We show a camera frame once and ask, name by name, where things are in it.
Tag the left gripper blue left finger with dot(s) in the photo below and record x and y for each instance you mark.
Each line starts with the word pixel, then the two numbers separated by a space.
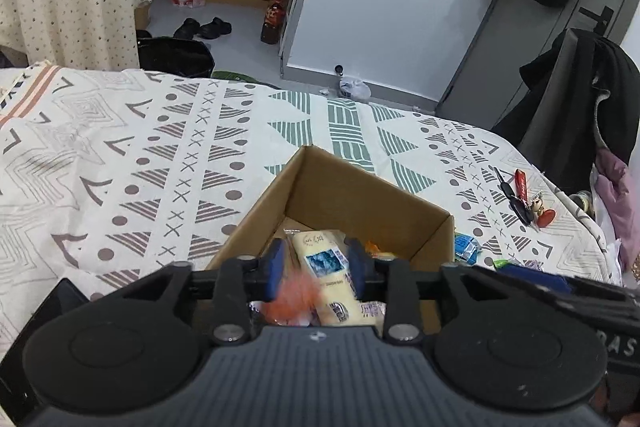
pixel 272 269

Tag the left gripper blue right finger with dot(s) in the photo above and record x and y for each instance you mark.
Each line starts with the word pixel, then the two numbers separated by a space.
pixel 362 266

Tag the orange bread snack packet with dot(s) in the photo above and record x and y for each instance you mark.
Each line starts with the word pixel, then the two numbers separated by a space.
pixel 296 300

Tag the cream long snack packet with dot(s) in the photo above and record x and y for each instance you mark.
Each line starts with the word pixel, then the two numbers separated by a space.
pixel 323 254

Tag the light green snack packet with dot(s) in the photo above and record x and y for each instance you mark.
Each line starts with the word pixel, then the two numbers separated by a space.
pixel 500 263

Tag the orange cracker packet in box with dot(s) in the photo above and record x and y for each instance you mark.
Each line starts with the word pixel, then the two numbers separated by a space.
pixel 376 252

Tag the blue snack packet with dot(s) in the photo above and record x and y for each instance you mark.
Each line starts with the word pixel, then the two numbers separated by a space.
pixel 466 248

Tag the brown cardboard box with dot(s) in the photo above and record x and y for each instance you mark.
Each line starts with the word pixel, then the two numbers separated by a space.
pixel 320 191

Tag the black car key bunch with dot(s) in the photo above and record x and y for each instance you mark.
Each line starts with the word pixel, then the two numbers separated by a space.
pixel 516 195

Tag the patterned white bed blanket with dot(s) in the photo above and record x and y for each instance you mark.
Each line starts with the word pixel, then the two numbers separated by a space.
pixel 107 176

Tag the black phone on bed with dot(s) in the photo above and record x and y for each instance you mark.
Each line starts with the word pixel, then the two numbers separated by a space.
pixel 63 298

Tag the black bag on floor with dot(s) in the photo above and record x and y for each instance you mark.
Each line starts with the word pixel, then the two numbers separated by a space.
pixel 173 56

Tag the pink purple jacket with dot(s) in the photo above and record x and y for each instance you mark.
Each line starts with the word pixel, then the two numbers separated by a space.
pixel 615 186

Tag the dark oil bottle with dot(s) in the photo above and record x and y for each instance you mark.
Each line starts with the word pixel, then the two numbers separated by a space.
pixel 273 21

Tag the black shoes pair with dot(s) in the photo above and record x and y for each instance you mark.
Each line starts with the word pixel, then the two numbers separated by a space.
pixel 191 28

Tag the grey chair with black coat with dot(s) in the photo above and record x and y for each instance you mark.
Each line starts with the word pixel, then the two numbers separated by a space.
pixel 582 95

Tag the small cardboard box on floor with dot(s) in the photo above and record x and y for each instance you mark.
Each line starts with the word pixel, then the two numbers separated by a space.
pixel 142 14

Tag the red round figurine keychain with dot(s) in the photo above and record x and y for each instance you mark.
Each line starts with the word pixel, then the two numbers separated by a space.
pixel 542 216

